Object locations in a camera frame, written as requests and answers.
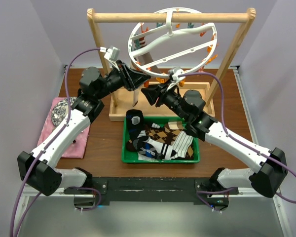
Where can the white black striped sock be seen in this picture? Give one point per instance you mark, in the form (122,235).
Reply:
(182,146)

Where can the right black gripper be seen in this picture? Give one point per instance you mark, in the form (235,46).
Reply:
(153,93)

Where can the grey sock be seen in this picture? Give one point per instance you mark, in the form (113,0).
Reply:
(147,58)

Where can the brown argyle sock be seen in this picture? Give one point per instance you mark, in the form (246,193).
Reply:
(177,126)

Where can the black blue sports sock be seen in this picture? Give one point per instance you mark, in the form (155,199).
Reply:
(142,143)

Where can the beige tan sock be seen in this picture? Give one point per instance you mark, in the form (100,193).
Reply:
(135,97)

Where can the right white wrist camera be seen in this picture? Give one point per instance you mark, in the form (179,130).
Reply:
(176,75)

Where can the white black banded sock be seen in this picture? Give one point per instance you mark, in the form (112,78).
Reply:
(164,135)

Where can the blue patterned plate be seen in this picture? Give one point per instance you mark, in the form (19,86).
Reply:
(59,111)

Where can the green plastic bin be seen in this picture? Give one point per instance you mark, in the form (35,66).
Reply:
(131,156)

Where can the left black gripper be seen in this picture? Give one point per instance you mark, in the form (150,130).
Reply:
(134,79)

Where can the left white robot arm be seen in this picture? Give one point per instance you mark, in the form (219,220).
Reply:
(38,168)

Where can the white round clip hanger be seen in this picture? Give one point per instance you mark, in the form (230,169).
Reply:
(173,42)

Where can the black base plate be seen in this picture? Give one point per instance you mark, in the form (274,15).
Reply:
(147,189)

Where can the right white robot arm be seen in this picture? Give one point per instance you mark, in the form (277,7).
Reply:
(264,172)

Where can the pink cloth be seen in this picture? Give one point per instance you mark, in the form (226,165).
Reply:
(78,146)

